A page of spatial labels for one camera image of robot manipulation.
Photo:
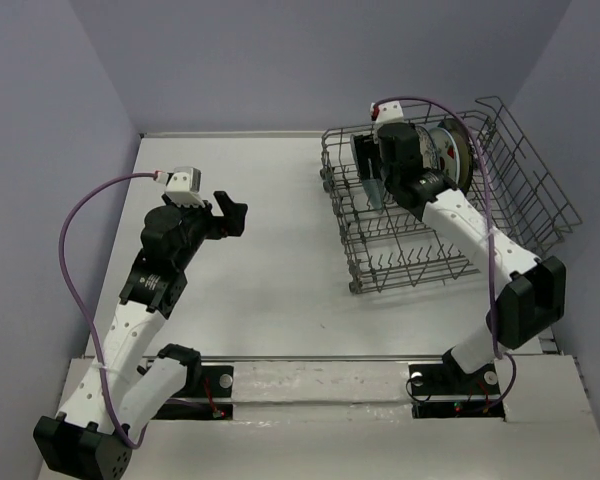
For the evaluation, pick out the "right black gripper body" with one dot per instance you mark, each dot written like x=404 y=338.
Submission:
x=389 y=179

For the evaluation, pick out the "grey wire dish rack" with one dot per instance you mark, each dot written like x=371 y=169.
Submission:
x=390 y=248

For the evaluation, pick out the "plain teal plate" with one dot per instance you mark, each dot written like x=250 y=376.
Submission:
x=375 y=191

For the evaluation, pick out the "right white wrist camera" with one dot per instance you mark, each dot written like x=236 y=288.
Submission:
x=386 y=113

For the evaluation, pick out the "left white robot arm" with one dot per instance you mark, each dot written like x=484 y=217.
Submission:
x=93 y=434

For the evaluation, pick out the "white strawberry pattern plate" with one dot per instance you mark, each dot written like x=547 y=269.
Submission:
x=445 y=153

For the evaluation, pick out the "dark striped rim plate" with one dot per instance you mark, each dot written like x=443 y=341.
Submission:
x=465 y=172

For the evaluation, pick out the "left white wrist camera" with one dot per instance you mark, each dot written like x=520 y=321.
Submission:
x=181 y=186

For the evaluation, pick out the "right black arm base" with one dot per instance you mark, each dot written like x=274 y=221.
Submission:
x=436 y=396

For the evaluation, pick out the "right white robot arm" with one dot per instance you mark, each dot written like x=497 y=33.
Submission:
x=526 y=294

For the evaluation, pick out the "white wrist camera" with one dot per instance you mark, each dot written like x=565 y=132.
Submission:
x=386 y=113
x=181 y=186

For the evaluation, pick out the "blue floral pattern plate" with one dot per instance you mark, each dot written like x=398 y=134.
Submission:
x=428 y=148

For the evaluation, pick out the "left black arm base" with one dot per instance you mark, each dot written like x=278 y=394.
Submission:
x=210 y=400

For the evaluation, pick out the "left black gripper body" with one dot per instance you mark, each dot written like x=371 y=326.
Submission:
x=201 y=224

